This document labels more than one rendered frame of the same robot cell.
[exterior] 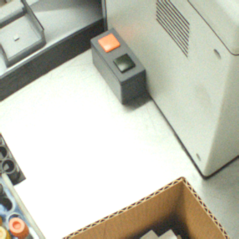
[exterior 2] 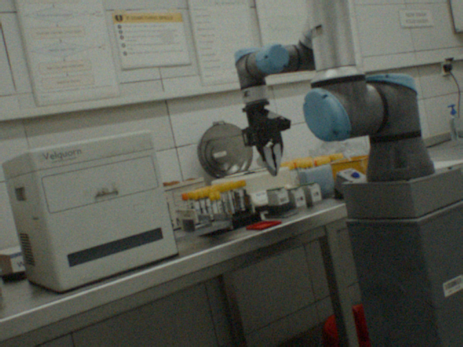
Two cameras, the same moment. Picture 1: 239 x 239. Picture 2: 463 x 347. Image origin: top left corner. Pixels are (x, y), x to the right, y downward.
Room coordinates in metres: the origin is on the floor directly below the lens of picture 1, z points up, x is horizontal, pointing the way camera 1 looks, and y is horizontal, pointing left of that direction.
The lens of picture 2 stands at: (1.67, 0.03, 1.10)
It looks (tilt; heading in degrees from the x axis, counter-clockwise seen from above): 3 degrees down; 172
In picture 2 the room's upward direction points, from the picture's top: 12 degrees counter-clockwise
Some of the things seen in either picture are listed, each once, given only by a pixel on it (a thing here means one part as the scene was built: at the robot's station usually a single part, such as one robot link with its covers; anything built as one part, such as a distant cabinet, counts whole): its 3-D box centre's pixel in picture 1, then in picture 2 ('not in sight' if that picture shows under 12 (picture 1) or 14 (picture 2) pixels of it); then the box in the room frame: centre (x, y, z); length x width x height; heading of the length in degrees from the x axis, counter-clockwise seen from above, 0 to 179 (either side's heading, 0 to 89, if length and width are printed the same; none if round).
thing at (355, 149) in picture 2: not in sight; (355, 155); (-0.57, 0.90, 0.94); 0.20 x 0.17 x 0.14; 100
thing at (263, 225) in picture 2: not in sight; (263, 225); (0.34, 0.27, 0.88); 0.07 x 0.07 x 0.01; 27
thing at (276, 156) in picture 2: not in sight; (271, 160); (0.20, 0.35, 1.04); 0.06 x 0.03 x 0.09; 27
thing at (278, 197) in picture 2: not in sight; (278, 200); (0.22, 0.35, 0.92); 0.05 x 0.04 x 0.06; 27
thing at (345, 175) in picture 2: not in sight; (346, 184); (0.16, 0.57, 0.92); 0.13 x 0.07 x 0.08; 27
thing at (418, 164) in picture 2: not in sight; (397, 154); (0.54, 0.57, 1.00); 0.15 x 0.15 x 0.10
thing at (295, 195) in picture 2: not in sight; (294, 198); (0.18, 0.40, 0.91); 0.05 x 0.04 x 0.07; 27
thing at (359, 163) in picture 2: not in sight; (359, 172); (0.01, 0.68, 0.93); 0.13 x 0.13 x 0.10; 32
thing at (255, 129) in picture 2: not in sight; (259, 124); (0.21, 0.34, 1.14); 0.09 x 0.08 x 0.12; 27
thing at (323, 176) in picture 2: not in sight; (317, 184); (0.07, 0.51, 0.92); 0.10 x 0.07 x 0.10; 109
